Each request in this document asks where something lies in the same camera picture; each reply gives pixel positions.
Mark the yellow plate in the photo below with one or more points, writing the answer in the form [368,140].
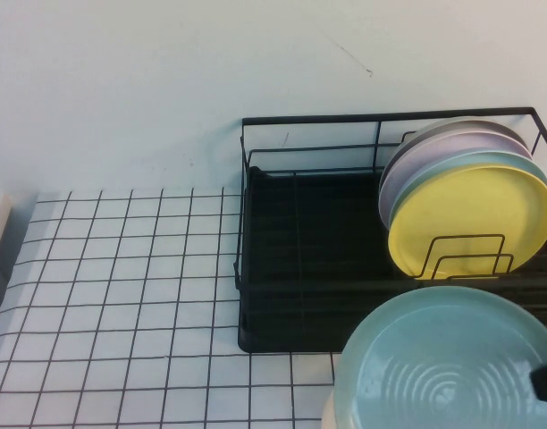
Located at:
[470,205]

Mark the lilac plate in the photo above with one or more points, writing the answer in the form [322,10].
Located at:
[416,165]

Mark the grey plate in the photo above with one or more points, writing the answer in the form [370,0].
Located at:
[439,126]

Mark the black drip tray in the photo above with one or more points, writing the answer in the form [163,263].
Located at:
[309,250]

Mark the white black-grid tablecloth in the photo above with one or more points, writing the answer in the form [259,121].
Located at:
[121,286]

